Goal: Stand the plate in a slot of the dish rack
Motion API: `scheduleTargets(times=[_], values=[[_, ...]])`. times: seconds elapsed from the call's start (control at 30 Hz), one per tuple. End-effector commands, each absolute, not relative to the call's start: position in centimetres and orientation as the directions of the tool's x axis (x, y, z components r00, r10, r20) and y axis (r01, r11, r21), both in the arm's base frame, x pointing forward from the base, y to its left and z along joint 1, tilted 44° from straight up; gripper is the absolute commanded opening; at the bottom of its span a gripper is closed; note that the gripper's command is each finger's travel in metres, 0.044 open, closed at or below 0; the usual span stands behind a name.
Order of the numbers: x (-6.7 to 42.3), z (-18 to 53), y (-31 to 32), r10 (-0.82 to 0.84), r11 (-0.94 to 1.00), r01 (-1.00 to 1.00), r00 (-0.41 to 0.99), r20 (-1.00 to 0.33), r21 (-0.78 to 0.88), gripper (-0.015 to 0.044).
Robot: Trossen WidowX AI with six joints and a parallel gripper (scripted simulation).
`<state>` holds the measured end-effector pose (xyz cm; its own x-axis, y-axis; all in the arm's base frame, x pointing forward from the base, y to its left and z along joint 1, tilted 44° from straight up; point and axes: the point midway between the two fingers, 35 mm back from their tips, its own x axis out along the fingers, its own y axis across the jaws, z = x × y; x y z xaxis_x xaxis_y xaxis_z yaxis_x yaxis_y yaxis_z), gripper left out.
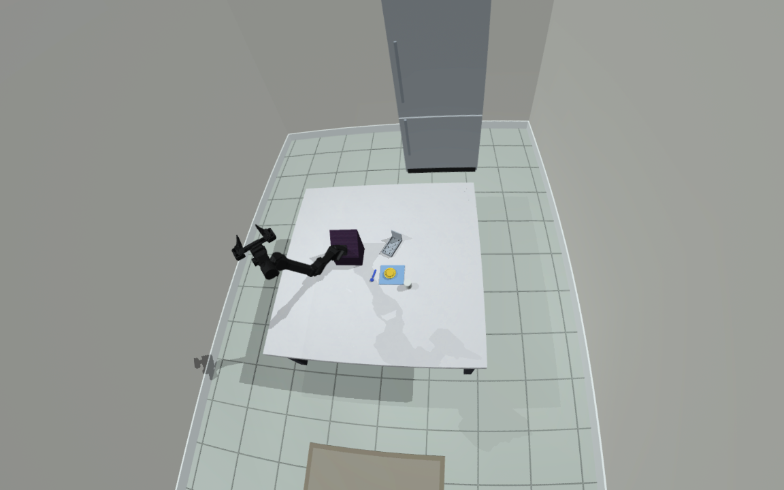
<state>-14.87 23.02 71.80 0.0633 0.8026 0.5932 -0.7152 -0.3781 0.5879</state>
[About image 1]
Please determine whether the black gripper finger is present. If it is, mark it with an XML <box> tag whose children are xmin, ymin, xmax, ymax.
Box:
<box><xmin>234</xmin><ymin>235</ymin><xmax>245</xmax><ymax>255</ymax></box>
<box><xmin>255</xmin><ymin>225</ymin><xmax>271</xmax><ymax>240</ymax></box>

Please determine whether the light blue flat mat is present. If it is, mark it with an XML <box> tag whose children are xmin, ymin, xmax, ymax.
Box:
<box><xmin>379</xmin><ymin>265</ymin><xmax>405</xmax><ymax>285</ymax></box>

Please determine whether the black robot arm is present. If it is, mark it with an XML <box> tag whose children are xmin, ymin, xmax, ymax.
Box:
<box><xmin>251</xmin><ymin>245</ymin><xmax>347</xmax><ymax>280</ymax></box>

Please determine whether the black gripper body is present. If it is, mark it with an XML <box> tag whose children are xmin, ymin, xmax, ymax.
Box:
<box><xmin>231</xmin><ymin>228</ymin><xmax>276</xmax><ymax>261</ymax></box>

